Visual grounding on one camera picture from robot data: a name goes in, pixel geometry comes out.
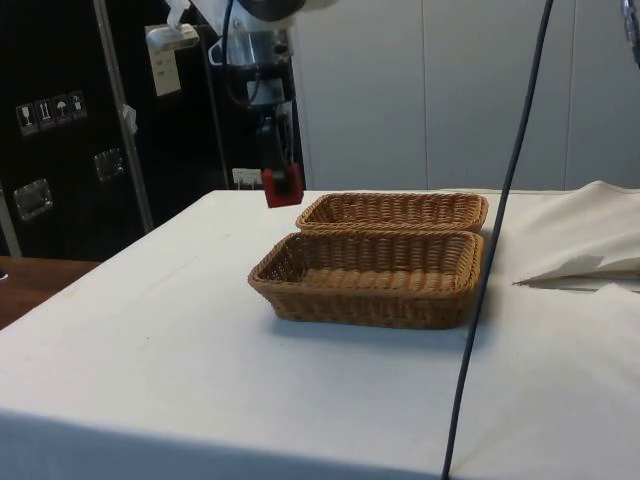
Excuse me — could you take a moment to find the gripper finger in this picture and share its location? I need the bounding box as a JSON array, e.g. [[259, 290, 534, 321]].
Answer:
[[277, 111, 303, 169], [255, 112, 296, 197]]

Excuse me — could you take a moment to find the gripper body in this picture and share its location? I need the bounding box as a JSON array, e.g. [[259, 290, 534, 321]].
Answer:
[[244, 68, 297, 114]]

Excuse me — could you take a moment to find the red cube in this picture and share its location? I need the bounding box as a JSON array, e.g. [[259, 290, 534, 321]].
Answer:
[[261, 161, 305, 209]]

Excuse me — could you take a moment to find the wicker basket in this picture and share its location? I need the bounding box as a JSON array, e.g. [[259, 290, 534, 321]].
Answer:
[[295, 191, 491, 236], [247, 230, 486, 332]]

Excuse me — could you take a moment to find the pale locker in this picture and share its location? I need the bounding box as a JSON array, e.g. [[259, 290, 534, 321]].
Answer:
[[293, 0, 426, 192], [566, 0, 640, 192], [423, 0, 569, 192]]

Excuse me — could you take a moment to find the black cabinet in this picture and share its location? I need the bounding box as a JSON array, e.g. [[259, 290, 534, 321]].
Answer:
[[0, 0, 302, 262]]

